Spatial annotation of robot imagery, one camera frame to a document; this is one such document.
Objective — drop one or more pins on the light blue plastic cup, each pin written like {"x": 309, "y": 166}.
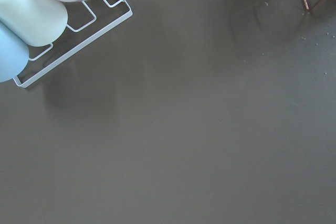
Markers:
{"x": 14, "y": 54}

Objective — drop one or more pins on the mint green plastic cup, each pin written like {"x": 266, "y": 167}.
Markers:
{"x": 36, "y": 22}

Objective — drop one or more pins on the white wire cup rack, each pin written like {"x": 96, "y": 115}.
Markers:
{"x": 87, "y": 22}

